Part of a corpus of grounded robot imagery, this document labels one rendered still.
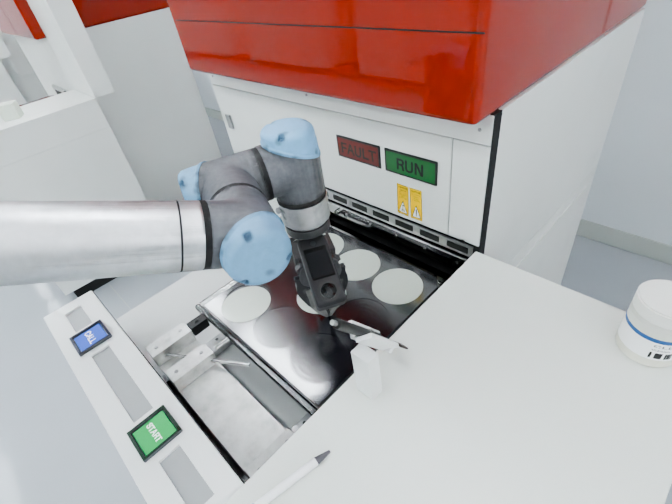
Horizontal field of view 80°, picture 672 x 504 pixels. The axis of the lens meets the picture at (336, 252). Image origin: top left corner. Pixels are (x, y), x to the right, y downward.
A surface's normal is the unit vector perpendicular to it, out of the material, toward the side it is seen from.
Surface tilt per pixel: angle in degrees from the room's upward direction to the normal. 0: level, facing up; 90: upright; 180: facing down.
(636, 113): 90
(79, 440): 0
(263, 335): 0
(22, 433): 0
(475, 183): 90
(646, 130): 90
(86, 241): 68
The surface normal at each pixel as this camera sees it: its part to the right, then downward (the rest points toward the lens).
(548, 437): -0.14, -0.76
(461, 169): -0.70, 0.52
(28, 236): 0.43, -0.17
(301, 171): 0.40, 0.54
